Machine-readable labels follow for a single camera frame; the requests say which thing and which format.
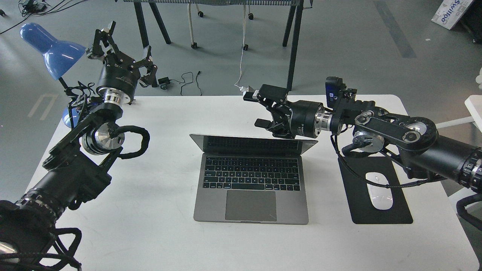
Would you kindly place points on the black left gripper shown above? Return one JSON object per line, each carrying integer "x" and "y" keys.
{"x": 115, "y": 72}

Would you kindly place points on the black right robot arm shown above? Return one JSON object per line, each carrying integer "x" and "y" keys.
{"x": 360, "y": 128}

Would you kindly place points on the grey laptop computer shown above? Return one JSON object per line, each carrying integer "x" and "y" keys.
{"x": 251, "y": 180}

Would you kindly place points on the white computer mouse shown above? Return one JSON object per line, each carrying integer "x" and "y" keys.
{"x": 380, "y": 197}

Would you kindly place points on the white cardboard box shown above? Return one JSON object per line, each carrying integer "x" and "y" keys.
{"x": 450, "y": 12}

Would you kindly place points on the blue desk lamp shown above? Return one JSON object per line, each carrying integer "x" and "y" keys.
{"x": 59, "y": 56}

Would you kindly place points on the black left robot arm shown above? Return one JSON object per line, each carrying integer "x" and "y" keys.
{"x": 77, "y": 166}

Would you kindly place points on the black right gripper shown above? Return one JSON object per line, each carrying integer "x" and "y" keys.
{"x": 289, "y": 118}

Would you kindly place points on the black mouse pad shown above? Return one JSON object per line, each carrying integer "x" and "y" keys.
{"x": 362, "y": 211}

